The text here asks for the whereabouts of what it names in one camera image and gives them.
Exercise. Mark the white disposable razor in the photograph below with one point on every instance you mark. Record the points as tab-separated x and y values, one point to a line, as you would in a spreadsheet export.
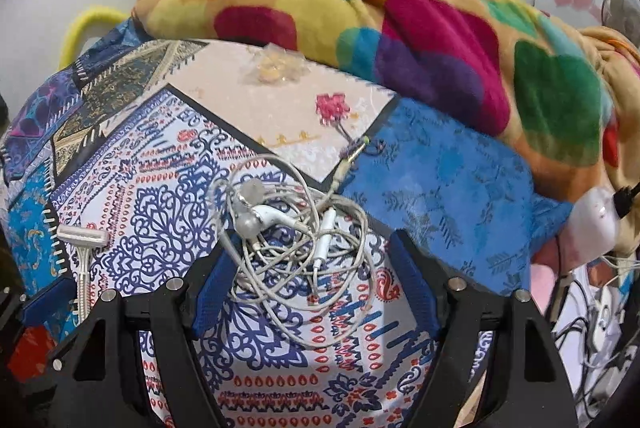
86	241

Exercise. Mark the standing electric fan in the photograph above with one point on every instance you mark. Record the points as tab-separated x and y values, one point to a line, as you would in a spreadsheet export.
622	16

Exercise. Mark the patchwork patterned bed sheet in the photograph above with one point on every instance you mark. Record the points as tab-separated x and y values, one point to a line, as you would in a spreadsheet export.
129	138

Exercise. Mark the colourful fleece blanket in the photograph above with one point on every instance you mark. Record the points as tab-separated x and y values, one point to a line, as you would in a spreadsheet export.
565	99

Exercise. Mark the clear plastic wrapper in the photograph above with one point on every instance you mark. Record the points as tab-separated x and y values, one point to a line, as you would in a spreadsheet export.
273	64

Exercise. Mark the yellow padded bed rail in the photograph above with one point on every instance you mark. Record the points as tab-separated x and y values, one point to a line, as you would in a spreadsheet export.
83	27

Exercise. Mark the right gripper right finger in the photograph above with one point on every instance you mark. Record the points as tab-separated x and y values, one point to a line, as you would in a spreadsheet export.
525	385

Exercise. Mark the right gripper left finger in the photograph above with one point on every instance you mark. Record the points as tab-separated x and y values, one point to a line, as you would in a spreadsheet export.
96	377

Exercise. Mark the pink hair clip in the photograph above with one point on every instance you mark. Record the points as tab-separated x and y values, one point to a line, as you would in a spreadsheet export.
332	108

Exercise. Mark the white spray bottle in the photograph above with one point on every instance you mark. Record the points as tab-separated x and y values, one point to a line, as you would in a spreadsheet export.
592	227

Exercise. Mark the white earphones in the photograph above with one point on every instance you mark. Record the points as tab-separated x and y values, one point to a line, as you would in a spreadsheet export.
295	246

